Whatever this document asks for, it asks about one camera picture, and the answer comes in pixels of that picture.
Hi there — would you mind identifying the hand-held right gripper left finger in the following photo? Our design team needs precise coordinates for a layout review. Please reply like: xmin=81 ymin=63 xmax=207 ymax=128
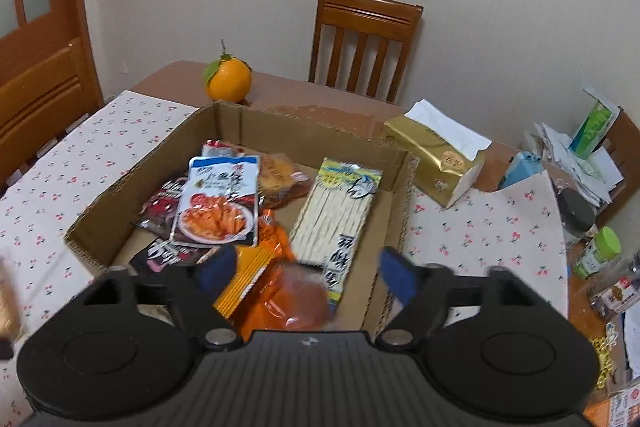
xmin=82 ymin=246 xmax=240 ymax=353

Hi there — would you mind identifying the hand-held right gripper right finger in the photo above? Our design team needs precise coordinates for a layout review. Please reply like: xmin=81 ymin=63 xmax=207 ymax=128
xmin=376 ymin=247 xmax=538 ymax=353

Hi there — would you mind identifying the yellow snack packet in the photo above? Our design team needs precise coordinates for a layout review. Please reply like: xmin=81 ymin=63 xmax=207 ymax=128
xmin=212 ymin=244 xmax=281 ymax=320

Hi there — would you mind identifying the black snack packet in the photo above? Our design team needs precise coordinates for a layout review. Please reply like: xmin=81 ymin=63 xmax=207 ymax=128
xmin=129 ymin=237 xmax=221 ymax=275

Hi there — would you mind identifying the dried fish snack packet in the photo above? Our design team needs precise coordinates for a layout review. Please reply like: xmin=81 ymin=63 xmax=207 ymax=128
xmin=170 ymin=155 xmax=261 ymax=249

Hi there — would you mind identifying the orange pouch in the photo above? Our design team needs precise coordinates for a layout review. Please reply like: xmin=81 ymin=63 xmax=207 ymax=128
xmin=235 ymin=209 xmax=341 ymax=343

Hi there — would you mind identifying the clear cracker packet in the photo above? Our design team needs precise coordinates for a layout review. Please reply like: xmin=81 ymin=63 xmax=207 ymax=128
xmin=289 ymin=157 xmax=385 ymax=308

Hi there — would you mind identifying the small red black packet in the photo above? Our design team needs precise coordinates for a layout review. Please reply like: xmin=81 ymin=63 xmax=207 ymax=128
xmin=132 ymin=177 xmax=193 ymax=233

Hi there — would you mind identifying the clear round pastry packet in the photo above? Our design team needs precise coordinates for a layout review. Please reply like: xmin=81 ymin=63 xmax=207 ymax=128
xmin=257 ymin=152 xmax=313 ymax=208

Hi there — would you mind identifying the brown cardboard box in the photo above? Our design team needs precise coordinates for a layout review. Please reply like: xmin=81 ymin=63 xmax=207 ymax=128
xmin=64 ymin=99 xmax=421 ymax=333

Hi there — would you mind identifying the cherry print tablecloth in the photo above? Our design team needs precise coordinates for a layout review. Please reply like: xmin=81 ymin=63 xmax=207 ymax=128
xmin=0 ymin=89 xmax=571 ymax=427

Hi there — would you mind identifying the small grey packet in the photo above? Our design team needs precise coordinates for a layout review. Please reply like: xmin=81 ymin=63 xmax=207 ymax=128
xmin=201 ymin=139 xmax=246 ymax=160

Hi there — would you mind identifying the gold tissue pack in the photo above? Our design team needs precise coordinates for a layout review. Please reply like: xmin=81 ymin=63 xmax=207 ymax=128
xmin=382 ymin=99 xmax=493 ymax=208

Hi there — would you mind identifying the light blue box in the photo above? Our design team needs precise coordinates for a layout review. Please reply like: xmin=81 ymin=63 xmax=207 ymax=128
xmin=500 ymin=151 xmax=546 ymax=190

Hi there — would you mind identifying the dark lid jar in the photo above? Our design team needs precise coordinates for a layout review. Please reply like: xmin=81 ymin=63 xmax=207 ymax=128
xmin=556 ymin=188 xmax=598 ymax=250

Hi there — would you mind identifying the orange fruit with leaf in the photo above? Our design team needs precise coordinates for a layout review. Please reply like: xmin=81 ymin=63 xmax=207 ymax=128
xmin=202 ymin=39 xmax=253 ymax=102

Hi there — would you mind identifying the green lid jar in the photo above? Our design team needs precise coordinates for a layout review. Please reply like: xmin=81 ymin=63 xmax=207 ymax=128
xmin=574 ymin=227 xmax=622 ymax=280

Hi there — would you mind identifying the pile of white papers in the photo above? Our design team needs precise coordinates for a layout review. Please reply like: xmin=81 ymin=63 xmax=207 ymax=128
xmin=522 ymin=122 xmax=626 ymax=208

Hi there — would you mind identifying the clear jar red label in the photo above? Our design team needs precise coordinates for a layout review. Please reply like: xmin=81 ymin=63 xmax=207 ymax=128
xmin=592 ymin=257 xmax=640 ymax=320

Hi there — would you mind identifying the green white box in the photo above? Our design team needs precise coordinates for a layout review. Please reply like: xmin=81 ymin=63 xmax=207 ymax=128
xmin=570 ymin=87 xmax=621 ymax=160

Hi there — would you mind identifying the wooden slat-back chair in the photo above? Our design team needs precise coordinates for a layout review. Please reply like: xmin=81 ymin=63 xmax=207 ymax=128
xmin=307 ymin=0 xmax=425 ymax=102

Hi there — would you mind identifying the gold bead string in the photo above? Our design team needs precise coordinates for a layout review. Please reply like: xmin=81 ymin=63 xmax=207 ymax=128
xmin=590 ymin=332 xmax=618 ymax=388

